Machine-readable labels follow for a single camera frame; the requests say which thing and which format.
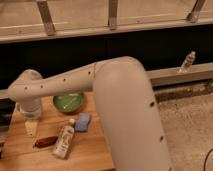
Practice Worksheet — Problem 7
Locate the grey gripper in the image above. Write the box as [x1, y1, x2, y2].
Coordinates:
[19, 106, 42, 137]

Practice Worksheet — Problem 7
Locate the red chili pepper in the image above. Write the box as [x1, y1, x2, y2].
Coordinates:
[34, 136, 58, 148]

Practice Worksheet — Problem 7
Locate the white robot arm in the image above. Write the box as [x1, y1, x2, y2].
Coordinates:
[7, 56, 173, 171]

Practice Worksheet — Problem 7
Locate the white plastic bottle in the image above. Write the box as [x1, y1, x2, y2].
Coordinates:
[53, 119, 75, 159]

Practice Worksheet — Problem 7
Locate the green bowl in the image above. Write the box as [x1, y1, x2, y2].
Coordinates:
[53, 93, 84, 113]

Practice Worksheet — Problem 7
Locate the blue sponge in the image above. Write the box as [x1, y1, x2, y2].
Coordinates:
[75, 113, 91, 132]

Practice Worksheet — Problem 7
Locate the clear bottle on ledge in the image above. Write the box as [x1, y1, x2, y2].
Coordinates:
[179, 51, 196, 73]

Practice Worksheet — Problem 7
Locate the metal railing post left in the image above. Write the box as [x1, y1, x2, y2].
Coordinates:
[36, 0, 56, 36]

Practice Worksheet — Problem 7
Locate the metal railing post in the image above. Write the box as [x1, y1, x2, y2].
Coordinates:
[36, 0, 56, 36]
[186, 0, 206, 23]
[108, 0, 118, 30]

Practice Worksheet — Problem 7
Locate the metal railing post middle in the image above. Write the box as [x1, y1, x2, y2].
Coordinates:
[108, 0, 118, 30]

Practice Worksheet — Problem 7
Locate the metal railing post right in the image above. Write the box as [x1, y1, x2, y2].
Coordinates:
[186, 0, 206, 23]

